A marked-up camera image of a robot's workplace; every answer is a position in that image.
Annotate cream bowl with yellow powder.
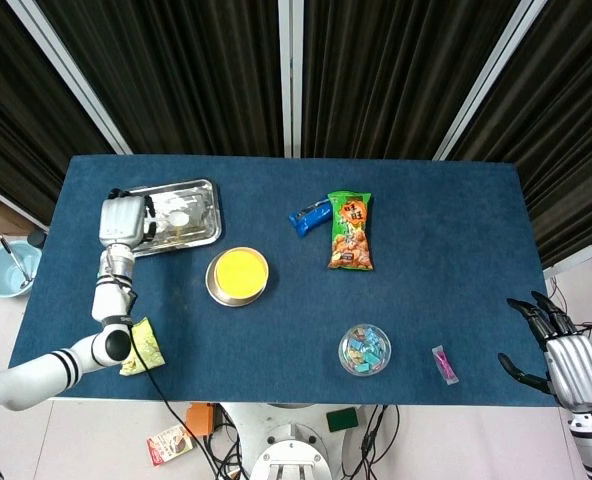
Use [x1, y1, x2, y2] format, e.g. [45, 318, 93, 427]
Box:
[213, 247, 270, 300]

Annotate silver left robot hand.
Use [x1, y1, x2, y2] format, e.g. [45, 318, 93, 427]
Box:
[98, 188, 158, 249]

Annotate red and white snack box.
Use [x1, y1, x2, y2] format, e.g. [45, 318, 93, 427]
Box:
[146, 423, 195, 467]

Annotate round steel saucer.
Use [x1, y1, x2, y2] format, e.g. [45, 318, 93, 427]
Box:
[205, 248, 271, 308]

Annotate white frame post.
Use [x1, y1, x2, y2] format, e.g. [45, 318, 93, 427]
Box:
[5, 0, 133, 155]
[433, 0, 551, 161]
[277, 0, 306, 159]

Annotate yellow-green snack bag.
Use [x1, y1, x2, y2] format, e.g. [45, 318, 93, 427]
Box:
[119, 316, 167, 377]

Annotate dark green block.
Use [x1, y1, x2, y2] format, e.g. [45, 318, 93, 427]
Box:
[325, 406, 360, 434]

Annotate green snack bag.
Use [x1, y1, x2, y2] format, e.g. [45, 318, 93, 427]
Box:
[326, 189, 375, 272]

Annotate rectangular steel tray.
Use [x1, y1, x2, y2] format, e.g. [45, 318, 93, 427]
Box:
[120, 178, 223, 259]

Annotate orange box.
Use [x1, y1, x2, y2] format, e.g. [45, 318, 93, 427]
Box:
[185, 402, 216, 437]

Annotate black pleated curtain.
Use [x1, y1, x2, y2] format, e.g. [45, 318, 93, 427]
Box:
[300, 0, 522, 161]
[0, 0, 118, 227]
[35, 0, 285, 157]
[445, 0, 592, 271]

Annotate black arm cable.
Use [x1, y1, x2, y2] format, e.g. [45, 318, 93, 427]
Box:
[125, 319, 227, 480]

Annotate white plastic spoon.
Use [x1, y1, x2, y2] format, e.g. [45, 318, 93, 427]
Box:
[150, 209, 193, 228]

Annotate blue snack packet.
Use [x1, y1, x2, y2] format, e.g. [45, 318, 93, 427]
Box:
[288, 198, 333, 238]

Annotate pink item in clear wrapper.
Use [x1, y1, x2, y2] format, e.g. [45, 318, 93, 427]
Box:
[431, 344, 460, 386]

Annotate clear round clip container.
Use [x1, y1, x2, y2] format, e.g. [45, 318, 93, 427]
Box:
[338, 323, 393, 377]

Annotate black floor cable bundle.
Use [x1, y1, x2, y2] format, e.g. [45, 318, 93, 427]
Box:
[348, 404, 402, 480]

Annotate blue table cloth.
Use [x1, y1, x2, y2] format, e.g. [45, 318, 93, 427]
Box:
[8, 154, 560, 407]

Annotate metal ladle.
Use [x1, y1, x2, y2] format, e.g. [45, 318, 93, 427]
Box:
[0, 234, 33, 290]

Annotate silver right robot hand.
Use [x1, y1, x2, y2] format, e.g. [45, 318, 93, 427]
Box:
[497, 290, 592, 414]

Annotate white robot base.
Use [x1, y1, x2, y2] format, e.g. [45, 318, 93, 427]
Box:
[220, 403, 367, 480]

